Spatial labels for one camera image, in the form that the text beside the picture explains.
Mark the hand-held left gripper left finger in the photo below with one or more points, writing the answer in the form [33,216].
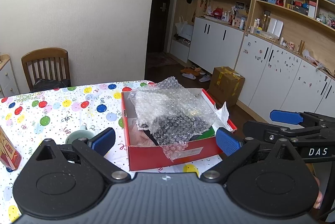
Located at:
[104,139]

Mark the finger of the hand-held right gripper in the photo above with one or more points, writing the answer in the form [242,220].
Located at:
[261,131]
[285,116]

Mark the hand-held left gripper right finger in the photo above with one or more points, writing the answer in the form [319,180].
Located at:
[227,141]

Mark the green sponge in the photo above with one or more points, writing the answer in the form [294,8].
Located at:
[209,133]

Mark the pink bath loofah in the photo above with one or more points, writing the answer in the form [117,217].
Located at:
[141,137]

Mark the red cardboard box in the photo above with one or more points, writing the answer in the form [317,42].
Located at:
[146,158]

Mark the black face mask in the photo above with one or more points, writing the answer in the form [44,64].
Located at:
[156,140]

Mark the clear bubble wrap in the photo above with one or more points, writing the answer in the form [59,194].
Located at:
[170,106]

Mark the person's right hand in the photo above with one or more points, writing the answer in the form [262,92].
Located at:
[317,201]

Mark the pale green ceramic cup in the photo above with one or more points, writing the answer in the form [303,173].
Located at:
[76,136]

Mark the brown cardboard box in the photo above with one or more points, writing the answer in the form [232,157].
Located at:
[225,85]

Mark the balloon print tablecloth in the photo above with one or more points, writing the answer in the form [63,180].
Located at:
[52,108]

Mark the grey slipper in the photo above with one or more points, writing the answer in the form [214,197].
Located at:
[204,78]

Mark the orange slipper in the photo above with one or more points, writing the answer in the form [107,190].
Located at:
[187,70]

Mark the amber drink bottle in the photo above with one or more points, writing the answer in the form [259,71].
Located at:
[9,150]

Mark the patterned floor rug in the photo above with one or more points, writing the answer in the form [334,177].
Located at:
[161,59]

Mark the white wooden cabinet unit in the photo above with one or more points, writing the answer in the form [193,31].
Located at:
[214,43]

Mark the brown wooden chair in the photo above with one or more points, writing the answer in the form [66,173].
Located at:
[44,56]

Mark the wooden side cabinet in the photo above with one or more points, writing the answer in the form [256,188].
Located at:
[6,77]

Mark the white paper bag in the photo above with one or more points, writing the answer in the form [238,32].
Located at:
[183,29]

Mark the dark door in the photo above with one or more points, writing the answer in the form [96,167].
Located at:
[161,4]

